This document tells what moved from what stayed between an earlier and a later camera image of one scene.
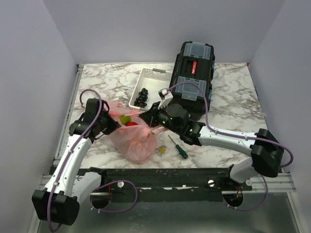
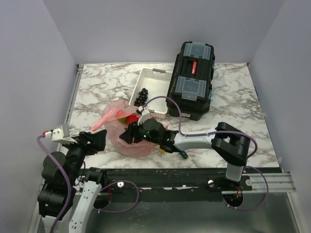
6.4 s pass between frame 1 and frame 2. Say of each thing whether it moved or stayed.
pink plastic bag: moved
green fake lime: stayed
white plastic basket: stayed
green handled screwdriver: stayed
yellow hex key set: stayed
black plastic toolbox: stayed
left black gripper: moved
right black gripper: moved
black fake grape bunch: stayed
